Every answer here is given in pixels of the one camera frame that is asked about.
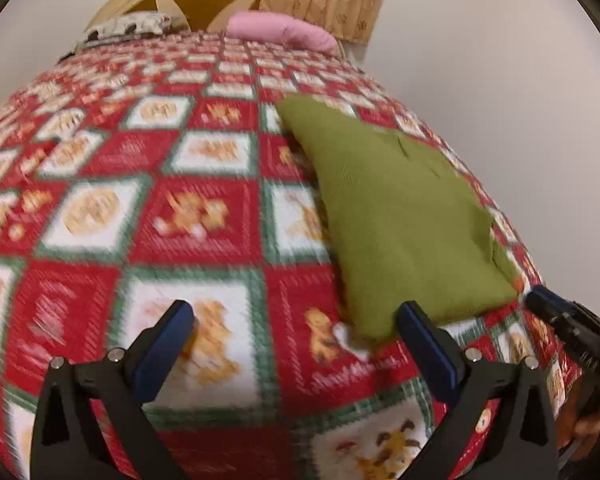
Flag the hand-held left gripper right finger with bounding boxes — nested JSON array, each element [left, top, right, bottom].
[[397, 301, 561, 480]]

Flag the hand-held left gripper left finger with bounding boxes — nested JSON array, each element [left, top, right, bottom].
[[30, 300, 196, 480]]

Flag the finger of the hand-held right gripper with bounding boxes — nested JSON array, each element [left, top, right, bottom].
[[524, 286, 578, 332]]

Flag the green knit sweater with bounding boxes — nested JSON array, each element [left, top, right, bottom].
[[276, 94, 527, 341]]

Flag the person's right hand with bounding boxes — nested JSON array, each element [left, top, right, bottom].
[[556, 400, 600, 453]]

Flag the red checked printed blanket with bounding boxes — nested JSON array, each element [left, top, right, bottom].
[[0, 30, 587, 480]]

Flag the grey patterned pillow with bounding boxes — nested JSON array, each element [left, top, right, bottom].
[[83, 11, 182, 44]]

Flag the pink pillow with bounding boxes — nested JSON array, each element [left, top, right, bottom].
[[226, 10, 339, 54]]

